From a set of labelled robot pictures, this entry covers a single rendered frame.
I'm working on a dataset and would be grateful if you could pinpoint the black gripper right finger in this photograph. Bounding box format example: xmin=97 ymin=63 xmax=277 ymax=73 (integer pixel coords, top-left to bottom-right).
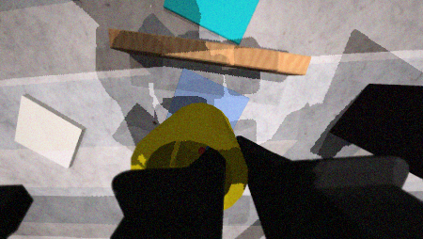
xmin=236 ymin=135 xmax=409 ymax=239

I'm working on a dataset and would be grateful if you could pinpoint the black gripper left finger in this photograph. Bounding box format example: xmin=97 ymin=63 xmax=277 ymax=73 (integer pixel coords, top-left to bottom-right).
xmin=111 ymin=147 xmax=226 ymax=239

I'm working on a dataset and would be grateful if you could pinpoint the tan wooden flat bar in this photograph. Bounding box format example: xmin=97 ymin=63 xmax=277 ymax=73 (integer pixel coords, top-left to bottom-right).
xmin=108 ymin=28 xmax=311 ymax=75

